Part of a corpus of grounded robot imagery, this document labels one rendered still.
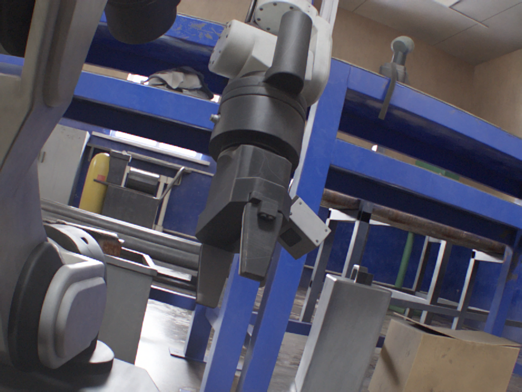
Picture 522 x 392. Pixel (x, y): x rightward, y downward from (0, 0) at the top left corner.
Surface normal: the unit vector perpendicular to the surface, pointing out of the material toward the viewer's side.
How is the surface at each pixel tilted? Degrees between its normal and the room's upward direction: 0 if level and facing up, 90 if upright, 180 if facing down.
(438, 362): 90
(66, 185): 90
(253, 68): 131
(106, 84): 90
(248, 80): 70
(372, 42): 90
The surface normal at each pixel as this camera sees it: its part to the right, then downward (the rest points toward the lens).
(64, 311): 0.76, -0.15
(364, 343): -0.02, -0.06
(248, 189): -0.34, -0.48
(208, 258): 0.41, -0.36
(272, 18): -0.16, 0.87
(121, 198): 0.19, 0.00
